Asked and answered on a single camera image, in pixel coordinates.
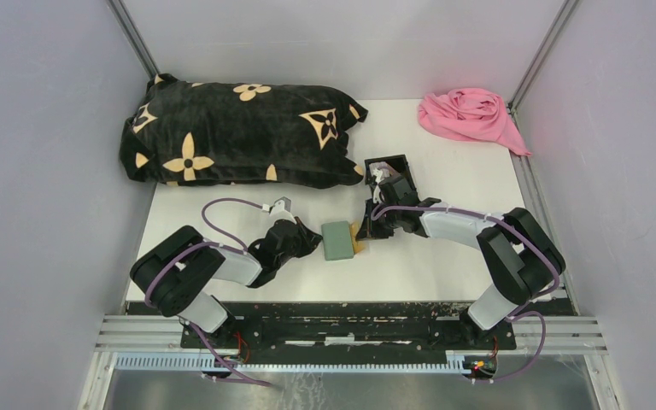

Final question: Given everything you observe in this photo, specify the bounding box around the gold credit card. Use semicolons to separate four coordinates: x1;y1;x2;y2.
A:
349;222;366;255

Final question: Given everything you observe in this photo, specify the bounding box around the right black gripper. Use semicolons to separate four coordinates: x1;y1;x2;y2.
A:
356;197;401;240

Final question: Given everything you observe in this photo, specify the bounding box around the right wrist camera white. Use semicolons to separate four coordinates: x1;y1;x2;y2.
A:
372;176;386;203

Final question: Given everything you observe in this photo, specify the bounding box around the pink cloth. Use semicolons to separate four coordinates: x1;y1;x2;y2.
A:
418;88;532;156

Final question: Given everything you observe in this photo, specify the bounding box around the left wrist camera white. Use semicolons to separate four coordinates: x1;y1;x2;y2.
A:
261;196;296;223

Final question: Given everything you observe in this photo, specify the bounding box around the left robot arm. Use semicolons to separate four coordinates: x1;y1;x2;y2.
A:
130;220;322;348

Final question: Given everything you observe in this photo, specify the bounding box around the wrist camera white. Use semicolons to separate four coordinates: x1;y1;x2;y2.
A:
372;176;386;203
261;196;296;223

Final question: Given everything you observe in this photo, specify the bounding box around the stack of cards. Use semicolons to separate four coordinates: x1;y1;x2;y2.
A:
368;161;391;179

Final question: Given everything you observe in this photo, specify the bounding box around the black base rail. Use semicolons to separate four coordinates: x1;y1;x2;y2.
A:
124;301;533;366

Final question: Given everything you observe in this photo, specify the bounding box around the black card box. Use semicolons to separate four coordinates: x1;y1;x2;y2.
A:
364;155;416;190

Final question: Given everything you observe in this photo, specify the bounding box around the green card holder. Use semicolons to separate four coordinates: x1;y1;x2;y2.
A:
321;220;354;261

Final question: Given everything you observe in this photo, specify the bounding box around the black floral pillow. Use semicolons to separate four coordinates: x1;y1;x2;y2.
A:
119;73;368;189

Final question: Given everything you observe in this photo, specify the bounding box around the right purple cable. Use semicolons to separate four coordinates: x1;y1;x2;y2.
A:
370;203;561;384

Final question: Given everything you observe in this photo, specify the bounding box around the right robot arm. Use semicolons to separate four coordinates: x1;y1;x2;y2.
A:
357;174;566;349

